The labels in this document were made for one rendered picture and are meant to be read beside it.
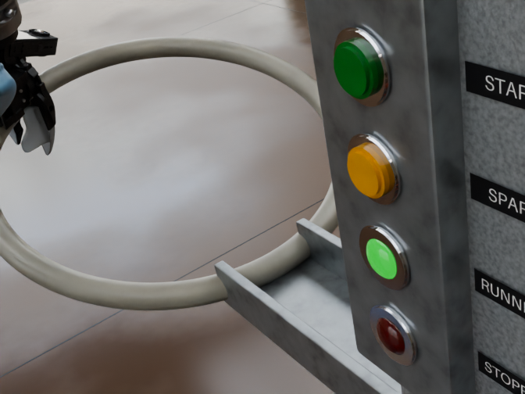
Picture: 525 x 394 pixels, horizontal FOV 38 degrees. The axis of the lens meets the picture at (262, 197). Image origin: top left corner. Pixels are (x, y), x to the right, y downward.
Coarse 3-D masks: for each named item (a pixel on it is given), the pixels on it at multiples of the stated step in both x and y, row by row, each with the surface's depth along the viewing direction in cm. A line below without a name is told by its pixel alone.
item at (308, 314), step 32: (320, 256) 85; (256, 288) 77; (288, 288) 83; (320, 288) 82; (256, 320) 78; (288, 320) 72; (320, 320) 78; (288, 352) 74; (320, 352) 68; (352, 352) 72; (352, 384) 65; (384, 384) 62
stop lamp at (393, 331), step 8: (384, 320) 40; (384, 328) 40; (392, 328) 40; (384, 336) 40; (392, 336) 40; (400, 336) 40; (384, 344) 41; (392, 344) 40; (400, 344) 40; (392, 352) 41; (400, 352) 40
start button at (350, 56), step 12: (336, 48) 33; (348, 48) 32; (360, 48) 32; (336, 60) 33; (348, 60) 33; (360, 60) 32; (372, 60) 32; (336, 72) 34; (348, 72) 33; (360, 72) 32; (372, 72) 32; (348, 84) 33; (360, 84) 33; (372, 84) 32; (360, 96) 33
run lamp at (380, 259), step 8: (376, 240) 38; (368, 248) 38; (376, 248) 38; (384, 248) 37; (368, 256) 39; (376, 256) 38; (384, 256) 37; (392, 256) 37; (376, 264) 38; (384, 264) 38; (392, 264) 37; (384, 272) 38; (392, 272) 38
